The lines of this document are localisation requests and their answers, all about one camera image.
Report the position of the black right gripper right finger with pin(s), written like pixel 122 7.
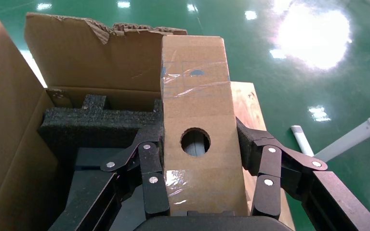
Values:
pixel 268 191

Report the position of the pale tan board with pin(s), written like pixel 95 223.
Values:
pixel 245 102

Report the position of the short white plastic tube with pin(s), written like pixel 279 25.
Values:
pixel 301 140

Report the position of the big brown cardboard box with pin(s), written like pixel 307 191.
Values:
pixel 92 63

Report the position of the long brown cardboard box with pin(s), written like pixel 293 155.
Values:
pixel 197 105

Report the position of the white pipe with joint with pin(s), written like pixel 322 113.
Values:
pixel 357 134

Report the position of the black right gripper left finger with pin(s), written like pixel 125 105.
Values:
pixel 153 191

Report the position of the black foam insert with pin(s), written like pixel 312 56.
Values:
pixel 92 127

